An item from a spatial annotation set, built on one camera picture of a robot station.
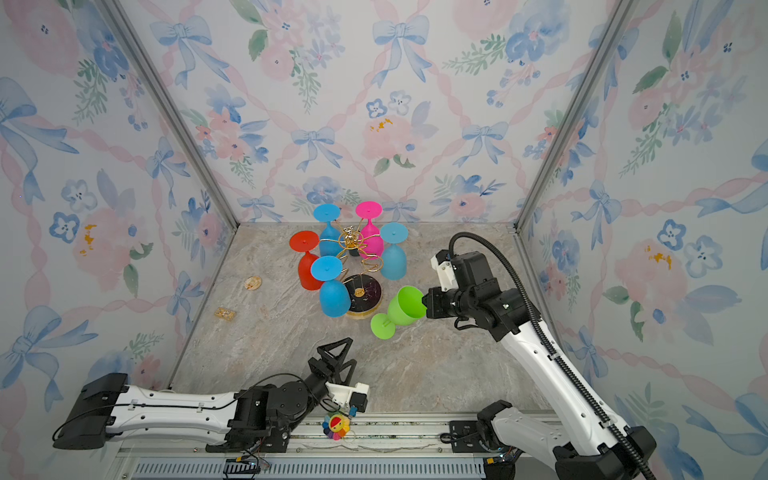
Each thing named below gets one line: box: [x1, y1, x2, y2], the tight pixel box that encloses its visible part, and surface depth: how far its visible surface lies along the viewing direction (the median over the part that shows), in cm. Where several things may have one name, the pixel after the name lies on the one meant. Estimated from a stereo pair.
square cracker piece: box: [214, 307, 237, 321], surface depth 97 cm
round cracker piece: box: [244, 275, 263, 291], surface depth 105 cm
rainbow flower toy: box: [322, 412, 351, 441], surface depth 76 cm
